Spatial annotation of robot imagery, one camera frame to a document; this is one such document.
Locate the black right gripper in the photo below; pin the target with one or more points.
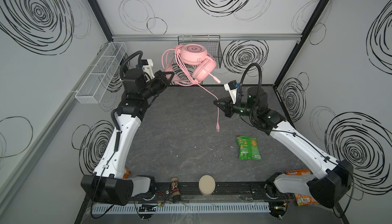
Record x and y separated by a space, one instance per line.
228 107

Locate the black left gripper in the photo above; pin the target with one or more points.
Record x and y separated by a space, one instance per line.
161 81

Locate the pink headphones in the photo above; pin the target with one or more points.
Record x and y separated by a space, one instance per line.
193 60

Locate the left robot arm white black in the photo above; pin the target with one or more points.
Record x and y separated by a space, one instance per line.
107 184

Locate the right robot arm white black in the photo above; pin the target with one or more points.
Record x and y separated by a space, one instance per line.
330 179

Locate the green snack bag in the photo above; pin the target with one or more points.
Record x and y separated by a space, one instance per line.
248 148

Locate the beige round lid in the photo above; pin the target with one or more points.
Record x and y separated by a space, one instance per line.
206 185

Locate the small brown bottle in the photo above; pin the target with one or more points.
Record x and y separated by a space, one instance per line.
175 191

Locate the orange white snack bag left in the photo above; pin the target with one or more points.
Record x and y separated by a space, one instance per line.
126 173

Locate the orange snack bag right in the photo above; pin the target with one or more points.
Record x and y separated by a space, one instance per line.
302 200

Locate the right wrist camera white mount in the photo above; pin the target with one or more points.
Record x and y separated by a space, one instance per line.
233 88

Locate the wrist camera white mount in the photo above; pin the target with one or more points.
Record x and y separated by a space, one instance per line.
147 67
233 88

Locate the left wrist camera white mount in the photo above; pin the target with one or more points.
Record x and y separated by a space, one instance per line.
147 67

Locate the black wire basket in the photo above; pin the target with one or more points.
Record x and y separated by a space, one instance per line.
210 42

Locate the clear plastic wall shelf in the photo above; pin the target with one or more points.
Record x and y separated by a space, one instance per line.
103 71

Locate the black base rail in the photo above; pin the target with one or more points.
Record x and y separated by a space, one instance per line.
246 190

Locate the white slotted cable duct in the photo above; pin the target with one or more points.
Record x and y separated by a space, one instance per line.
188 208

